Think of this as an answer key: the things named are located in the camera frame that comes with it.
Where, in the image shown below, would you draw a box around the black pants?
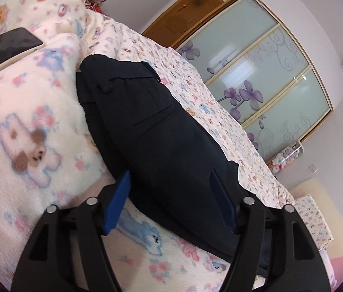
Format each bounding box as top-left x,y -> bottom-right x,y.
76,54 -> 248,262

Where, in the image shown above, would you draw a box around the clear tube of plush toys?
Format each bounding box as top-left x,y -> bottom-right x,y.
267,144 -> 304,175

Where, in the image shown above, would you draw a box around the fleece cartoon animal blanket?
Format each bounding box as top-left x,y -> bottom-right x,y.
0,0 -> 236,292

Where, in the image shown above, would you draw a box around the floral printed bed sheet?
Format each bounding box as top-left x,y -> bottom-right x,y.
93,15 -> 295,208

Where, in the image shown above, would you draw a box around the glass sliding door wardrobe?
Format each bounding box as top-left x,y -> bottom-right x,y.
176,0 -> 333,160

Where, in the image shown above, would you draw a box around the black smartphone beige case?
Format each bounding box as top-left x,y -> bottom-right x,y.
0,28 -> 45,71

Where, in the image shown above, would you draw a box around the red brown fuzzy object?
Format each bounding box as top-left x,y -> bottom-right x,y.
85,0 -> 106,13

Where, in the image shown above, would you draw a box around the brown wooden door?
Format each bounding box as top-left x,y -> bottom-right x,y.
142,0 -> 223,47

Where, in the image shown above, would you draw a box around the white wall switch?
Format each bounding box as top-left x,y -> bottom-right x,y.
308,164 -> 318,173

